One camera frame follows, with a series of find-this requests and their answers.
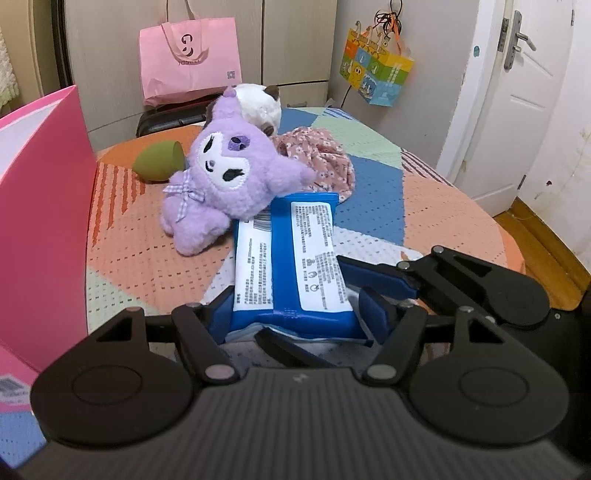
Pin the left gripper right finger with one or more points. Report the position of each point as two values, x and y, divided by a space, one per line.
398 328

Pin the blue wet wipes pack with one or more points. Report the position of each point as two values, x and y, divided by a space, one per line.
287 276

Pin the pink tote bag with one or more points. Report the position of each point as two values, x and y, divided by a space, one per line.
183 61

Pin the white door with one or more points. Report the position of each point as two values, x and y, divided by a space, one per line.
530 64

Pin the colourful paper gift bag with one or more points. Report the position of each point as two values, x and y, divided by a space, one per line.
376 62

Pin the pink cardboard box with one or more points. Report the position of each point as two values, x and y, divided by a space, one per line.
47 178

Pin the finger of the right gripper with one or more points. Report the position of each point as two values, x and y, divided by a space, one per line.
287 353
446 280

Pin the purple plush doll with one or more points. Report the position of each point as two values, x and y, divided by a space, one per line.
234 172

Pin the beige wardrobe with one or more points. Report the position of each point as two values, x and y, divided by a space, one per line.
124 56

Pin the pink floral fabric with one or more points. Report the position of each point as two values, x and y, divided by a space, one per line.
316 148

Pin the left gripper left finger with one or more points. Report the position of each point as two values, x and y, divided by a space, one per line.
201 329

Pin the white plush toy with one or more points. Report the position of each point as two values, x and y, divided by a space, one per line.
261 106

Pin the green sponge egg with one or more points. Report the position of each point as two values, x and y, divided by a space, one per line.
159 161

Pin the black suitcase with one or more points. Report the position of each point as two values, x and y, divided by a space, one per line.
173 116

